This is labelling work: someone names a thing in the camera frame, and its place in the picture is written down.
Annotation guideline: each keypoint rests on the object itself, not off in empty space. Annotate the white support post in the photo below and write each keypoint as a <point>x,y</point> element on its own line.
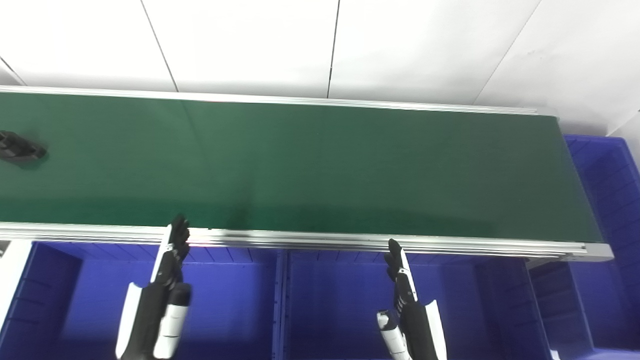
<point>12,275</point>

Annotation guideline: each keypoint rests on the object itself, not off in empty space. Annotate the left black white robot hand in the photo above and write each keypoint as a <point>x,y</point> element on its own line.
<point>150,310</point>

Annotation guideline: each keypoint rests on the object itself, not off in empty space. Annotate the aluminium conveyor side rail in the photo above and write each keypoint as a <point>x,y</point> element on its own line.
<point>280,99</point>
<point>300,239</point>

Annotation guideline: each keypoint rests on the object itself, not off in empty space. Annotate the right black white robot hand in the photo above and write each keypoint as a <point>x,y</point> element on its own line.
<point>416,325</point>

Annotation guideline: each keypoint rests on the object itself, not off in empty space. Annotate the black flanged machine part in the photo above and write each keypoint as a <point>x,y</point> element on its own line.
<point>20,149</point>

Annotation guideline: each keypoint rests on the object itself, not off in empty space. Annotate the blue plastic bin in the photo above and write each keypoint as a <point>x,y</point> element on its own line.
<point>610,225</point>
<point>340,305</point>
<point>80,300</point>

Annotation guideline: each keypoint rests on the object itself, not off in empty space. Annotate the green conveyor belt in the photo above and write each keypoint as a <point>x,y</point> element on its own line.
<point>310,165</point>

